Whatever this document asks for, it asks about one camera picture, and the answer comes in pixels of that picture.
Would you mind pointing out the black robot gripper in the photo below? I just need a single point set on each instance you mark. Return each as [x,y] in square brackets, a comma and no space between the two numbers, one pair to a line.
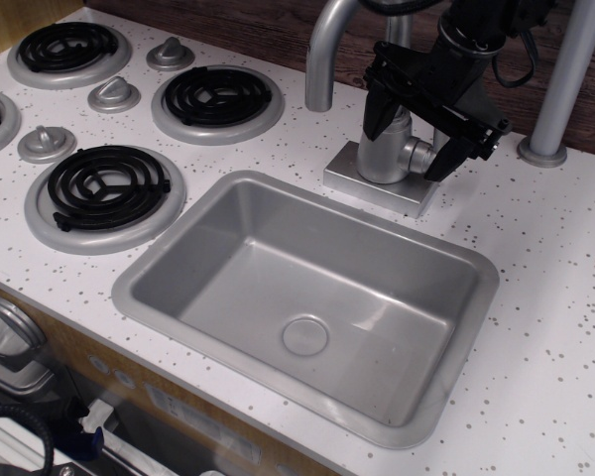
[443,87]

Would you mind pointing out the silver faucet lever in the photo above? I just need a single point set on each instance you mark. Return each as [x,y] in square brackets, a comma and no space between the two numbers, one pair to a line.
[416,156]

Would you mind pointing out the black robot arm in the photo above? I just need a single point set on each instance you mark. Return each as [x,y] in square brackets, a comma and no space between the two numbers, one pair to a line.
[480,28]

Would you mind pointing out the grey vertical support pole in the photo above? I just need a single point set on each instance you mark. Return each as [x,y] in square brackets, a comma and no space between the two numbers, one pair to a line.
[544,148]

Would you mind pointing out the silver curved faucet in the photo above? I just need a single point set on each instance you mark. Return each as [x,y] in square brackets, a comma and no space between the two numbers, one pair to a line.
[368,169]

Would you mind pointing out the grey plastic sink basin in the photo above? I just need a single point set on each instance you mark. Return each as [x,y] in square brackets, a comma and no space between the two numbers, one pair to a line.
[363,321]

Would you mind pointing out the back right stove burner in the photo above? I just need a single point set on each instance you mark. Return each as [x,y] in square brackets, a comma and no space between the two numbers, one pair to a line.
[217,105]

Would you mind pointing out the grey stove knob top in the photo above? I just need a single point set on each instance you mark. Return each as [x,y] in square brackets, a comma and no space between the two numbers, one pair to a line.
[170,55]

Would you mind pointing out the grey stove knob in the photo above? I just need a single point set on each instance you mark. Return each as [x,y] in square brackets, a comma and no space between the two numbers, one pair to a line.
[170,55]
[46,145]
[114,96]

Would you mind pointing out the grey stove knob middle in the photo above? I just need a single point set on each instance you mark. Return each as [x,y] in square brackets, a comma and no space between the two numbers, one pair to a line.
[114,96]

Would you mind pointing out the front right stove burner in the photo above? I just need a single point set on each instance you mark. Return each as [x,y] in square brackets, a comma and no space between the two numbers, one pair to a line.
[105,200]

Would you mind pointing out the back left stove burner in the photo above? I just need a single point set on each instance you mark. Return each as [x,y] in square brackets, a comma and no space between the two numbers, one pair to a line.
[68,55]

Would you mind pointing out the grey stove knob lower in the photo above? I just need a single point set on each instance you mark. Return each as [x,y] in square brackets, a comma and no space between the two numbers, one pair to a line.
[46,145]

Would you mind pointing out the silver oven dial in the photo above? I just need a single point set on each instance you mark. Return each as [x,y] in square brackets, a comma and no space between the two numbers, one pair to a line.
[21,339]

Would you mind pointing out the oven door with handle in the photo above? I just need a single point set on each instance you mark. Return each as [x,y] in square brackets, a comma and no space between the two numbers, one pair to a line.
[157,417]

